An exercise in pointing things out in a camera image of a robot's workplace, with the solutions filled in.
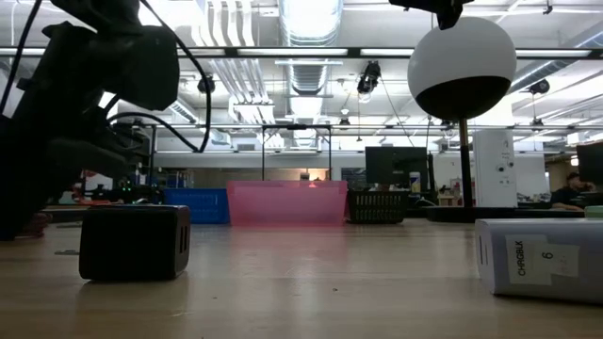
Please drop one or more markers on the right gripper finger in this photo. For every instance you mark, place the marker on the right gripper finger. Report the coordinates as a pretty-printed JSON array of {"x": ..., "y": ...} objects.
[{"x": 448, "y": 19}]

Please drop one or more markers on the black charger cube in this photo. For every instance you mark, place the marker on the black charger cube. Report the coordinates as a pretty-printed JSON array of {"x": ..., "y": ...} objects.
[{"x": 132, "y": 245}]

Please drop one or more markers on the white labelled charger block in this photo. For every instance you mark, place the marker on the white labelled charger block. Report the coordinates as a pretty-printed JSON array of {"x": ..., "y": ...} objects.
[{"x": 565, "y": 263}]

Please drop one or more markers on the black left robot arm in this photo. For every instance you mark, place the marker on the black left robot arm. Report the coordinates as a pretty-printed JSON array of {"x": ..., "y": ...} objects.
[{"x": 118, "y": 66}]

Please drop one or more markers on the blue plastic bin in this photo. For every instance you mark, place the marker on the blue plastic bin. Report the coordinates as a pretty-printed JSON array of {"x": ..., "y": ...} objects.
[{"x": 198, "y": 206}]

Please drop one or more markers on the black slotted bin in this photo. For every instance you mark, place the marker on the black slotted bin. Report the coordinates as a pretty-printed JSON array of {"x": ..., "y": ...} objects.
[{"x": 377, "y": 206}]

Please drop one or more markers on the pink translucent bin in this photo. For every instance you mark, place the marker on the pink translucent bin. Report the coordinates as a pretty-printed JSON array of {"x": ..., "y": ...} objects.
[{"x": 282, "y": 202}]

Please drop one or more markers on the white globe lamp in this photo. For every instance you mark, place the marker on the white globe lamp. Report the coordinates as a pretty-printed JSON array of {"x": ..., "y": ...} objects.
[{"x": 447, "y": 56}]

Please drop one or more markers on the black ceiling spotlight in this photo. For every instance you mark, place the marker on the black ceiling spotlight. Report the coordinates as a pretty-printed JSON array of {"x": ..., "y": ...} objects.
[
  {"x": 369, "y": 77},
  {"x": 540, "y": 87},
  {"x": 203, "y": 85}
]

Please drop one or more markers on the black overhead crossbar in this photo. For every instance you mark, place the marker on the black overhead crossbar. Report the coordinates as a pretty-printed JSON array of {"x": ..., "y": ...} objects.
[{"x": 292, "y": 52}]

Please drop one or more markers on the black computer monitor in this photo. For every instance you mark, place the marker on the black computer monitor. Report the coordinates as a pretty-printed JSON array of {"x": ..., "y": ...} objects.
[
  {"x": 591, "y": 160},
  {"x": 396, "y": 167}
]

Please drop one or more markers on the white column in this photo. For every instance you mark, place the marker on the white column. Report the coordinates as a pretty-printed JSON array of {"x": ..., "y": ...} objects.
[{"x": 494, "y": 169}]

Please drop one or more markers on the yellow labelled canister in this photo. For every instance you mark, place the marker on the yellow labelled canister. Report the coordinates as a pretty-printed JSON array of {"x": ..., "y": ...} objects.
[{"x": 414, "y": 183}]

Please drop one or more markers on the person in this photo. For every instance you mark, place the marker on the person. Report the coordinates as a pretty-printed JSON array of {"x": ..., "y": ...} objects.
[{"x": 567, "y": 195}]

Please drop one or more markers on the black table frame rail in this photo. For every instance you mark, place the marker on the black table frame rail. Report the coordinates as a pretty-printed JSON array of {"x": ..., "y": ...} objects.
[{"x": 542, "y": 213}]

